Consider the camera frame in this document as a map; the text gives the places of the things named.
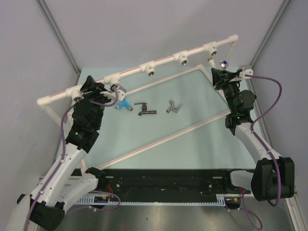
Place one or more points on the blue plastic faucet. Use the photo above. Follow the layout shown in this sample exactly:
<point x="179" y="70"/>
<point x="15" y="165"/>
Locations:
<point x="123" y="104"/>

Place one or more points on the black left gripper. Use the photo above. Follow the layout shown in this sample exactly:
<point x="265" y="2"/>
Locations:
<point x="91" y="88"/>

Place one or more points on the chrome metal faucet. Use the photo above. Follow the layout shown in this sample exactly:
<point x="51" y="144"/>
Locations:
<point x="174" y="108"/>

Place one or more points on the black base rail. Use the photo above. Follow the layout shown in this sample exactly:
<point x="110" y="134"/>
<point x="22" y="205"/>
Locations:
<point x="209" y="181"/>

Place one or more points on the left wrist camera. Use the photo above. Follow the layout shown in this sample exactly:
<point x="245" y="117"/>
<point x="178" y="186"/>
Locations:
<point x="116" y="90"/>

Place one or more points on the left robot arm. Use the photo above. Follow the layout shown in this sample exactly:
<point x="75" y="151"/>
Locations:
<point x="78" y="111"/>

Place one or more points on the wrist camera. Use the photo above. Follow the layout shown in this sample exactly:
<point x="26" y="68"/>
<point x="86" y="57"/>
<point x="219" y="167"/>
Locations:
<point x="116" y="90"/>
<point x="243" y="73"/>

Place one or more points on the white faucet blue cap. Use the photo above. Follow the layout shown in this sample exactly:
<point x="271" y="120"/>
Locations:
<point x="221" y="66"/>

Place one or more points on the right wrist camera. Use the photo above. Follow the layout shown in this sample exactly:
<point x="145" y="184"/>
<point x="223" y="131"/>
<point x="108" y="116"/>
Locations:
<point x="243" y="73"/>

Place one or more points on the dark bronze faucet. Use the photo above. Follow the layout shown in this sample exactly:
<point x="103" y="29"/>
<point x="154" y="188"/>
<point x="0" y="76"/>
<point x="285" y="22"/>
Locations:
<point x="144" y="110"/>

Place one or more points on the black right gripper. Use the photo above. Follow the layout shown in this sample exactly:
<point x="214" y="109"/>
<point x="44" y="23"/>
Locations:
<point x="226" y="77"/>

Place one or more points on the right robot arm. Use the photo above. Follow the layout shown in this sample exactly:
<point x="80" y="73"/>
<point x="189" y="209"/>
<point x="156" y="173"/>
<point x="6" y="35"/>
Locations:
<point x="274" y="175"/>

